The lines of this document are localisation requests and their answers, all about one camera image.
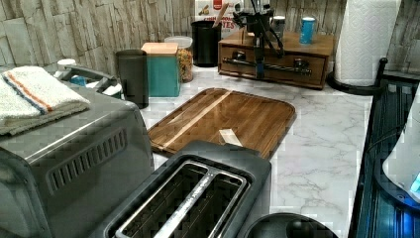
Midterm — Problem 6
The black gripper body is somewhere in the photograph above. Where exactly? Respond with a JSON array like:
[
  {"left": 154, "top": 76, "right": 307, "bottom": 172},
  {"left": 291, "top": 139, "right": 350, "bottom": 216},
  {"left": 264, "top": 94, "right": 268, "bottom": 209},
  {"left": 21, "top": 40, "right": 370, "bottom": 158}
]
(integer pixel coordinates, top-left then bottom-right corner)
[{"left": 233, "top": 0, "right": 284, "bottom": 79}]

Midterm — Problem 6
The wooden drawer with black handle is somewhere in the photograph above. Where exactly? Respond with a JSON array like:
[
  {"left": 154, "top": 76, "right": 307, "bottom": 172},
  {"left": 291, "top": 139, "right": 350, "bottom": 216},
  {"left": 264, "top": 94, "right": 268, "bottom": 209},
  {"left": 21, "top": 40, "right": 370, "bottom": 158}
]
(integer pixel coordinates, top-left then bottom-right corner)
[{"left": 218, "top": 45, "right": 327, "bottom": 89}]

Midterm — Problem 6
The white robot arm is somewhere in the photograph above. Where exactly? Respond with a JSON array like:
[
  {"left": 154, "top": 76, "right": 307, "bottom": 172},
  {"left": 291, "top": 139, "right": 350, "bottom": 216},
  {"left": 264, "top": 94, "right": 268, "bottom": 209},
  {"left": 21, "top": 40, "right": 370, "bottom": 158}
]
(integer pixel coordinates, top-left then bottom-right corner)
[{"left": 328, "top": 0, "right": 420, "bottom": 205}]

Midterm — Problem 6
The wooden drawer cabinet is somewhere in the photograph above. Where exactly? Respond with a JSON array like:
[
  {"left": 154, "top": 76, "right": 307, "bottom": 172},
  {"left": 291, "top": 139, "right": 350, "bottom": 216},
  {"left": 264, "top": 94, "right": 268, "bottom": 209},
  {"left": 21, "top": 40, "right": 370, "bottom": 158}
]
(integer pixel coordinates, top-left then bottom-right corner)
[{"left": 218, "top": 29, "right": 334, "bottom": 75}]

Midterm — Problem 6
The dark spice bottle white cap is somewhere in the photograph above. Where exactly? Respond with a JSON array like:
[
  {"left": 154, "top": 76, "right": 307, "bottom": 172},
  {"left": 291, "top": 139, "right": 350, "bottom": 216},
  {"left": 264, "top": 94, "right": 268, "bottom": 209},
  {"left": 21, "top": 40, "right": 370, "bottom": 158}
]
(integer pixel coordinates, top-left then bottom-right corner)
[{"left": 271, "top": 16, "right": 285, "bottom": 39}]

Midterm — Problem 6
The wooden spoon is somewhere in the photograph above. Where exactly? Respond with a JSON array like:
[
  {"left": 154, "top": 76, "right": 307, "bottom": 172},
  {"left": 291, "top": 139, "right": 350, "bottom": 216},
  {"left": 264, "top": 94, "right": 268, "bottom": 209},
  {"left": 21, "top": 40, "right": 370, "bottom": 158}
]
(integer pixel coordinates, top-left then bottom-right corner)
[{"left": 212, "top": 3, "right": 229, "bottom": 28}]

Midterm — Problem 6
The blue spice bottle white cap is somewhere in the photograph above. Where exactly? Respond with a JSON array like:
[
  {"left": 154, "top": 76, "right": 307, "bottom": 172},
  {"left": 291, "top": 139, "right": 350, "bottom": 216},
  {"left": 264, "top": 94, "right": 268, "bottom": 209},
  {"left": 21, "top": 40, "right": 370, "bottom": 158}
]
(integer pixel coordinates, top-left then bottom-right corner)
[{"left": 299, "top": 17, "right": 316, "bottom": 44}]

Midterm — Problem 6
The cereal snack box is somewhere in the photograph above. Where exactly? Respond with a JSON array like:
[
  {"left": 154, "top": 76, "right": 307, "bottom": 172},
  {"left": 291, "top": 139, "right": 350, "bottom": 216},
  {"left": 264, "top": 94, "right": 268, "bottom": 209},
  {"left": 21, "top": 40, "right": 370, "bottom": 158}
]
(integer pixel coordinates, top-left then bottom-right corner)
[{"left": 194, "top": 0, "right": 244, "bottom": 38}]

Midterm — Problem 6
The black utensil holder cup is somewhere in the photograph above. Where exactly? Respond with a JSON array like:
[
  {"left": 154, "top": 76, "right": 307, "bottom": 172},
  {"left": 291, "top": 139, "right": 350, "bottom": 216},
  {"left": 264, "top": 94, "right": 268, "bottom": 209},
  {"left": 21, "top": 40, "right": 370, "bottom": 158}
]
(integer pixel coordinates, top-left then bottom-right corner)
[{"left": 191, "top": 21, "right": 221, "bottom": 67}]

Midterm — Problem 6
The clear jar with snacks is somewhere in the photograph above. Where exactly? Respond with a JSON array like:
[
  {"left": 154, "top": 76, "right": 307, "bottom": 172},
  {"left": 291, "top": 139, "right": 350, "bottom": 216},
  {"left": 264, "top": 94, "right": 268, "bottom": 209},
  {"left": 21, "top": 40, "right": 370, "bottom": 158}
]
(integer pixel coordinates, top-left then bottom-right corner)
[{"left": 164, "top": 36, "right": 193, "bottom": 82}]

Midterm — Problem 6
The wooden cutting board tray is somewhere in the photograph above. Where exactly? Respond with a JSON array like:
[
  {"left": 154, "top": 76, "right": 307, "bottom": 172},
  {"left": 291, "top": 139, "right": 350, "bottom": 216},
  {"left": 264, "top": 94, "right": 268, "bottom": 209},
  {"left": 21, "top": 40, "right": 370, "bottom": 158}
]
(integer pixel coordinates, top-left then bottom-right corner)
[{"left": 149, "top": 88, "right": 295, "bottom": 159}]

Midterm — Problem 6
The teal canister wooden lid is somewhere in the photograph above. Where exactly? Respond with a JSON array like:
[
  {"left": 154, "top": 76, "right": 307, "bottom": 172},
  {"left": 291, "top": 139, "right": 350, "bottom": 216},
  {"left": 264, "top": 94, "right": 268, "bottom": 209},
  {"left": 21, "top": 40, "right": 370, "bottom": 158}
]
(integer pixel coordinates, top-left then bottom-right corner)
[{"left": 142, "top": 43, "right": 180, "bottom": 97}]

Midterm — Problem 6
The paper towel roll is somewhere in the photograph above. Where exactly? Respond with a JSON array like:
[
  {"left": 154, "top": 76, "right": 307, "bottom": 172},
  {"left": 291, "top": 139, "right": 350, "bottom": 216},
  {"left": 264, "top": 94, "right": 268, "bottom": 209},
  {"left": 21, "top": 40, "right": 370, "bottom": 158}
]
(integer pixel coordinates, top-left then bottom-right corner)
[{"left": 335, "top": 0, "right": 402, "bottom": 85}]

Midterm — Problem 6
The dark grey tumbler cup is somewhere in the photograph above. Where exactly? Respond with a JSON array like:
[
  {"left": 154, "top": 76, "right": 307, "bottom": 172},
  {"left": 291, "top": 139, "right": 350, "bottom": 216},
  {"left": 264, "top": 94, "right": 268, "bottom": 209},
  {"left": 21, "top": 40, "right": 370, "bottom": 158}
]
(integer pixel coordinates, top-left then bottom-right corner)
[{"left": 116, "top": 50, "right": 149, "bottom": 109}]

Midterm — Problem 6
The black paper towel holder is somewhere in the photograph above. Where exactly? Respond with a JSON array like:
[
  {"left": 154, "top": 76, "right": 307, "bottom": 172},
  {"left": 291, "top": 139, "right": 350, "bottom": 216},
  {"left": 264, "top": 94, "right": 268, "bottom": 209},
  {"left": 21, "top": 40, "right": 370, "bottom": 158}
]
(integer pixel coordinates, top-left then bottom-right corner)
[{"left": 326, "top": 58, "right": 388, "bottom": 96}]

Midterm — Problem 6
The black two-slot toaster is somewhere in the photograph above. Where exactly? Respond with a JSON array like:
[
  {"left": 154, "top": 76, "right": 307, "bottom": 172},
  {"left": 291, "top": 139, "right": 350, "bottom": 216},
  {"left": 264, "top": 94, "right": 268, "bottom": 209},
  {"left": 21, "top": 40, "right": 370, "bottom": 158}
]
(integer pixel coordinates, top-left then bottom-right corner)
[{"left": 88, "top": 141, "right": 271, "bottom": 238}]

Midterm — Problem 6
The black round object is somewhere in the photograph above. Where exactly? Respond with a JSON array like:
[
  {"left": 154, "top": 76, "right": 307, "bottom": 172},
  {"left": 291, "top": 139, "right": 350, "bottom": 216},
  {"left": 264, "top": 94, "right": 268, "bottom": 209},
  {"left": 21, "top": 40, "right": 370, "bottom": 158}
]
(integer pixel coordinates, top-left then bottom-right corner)
[{"left": 244, "top": 212, "right": 338, "bottom": 238}]

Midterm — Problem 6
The striped white dish towel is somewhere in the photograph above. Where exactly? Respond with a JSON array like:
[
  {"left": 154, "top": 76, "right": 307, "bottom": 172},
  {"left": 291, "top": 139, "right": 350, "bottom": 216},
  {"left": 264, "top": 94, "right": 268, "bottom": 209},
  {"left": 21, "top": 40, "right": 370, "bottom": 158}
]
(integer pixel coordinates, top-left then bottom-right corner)
[{"left": 0, "top": 66, "right": 90, "bottom": 135}]

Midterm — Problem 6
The silver toaster oven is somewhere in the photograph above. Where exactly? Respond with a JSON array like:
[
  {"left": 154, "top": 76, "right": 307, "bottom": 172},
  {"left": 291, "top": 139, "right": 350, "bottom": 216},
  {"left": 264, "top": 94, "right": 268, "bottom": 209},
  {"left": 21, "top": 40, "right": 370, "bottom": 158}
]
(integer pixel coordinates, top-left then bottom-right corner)
[{"left": 1, "top": 80, "right": 154, "bottom": 238}]

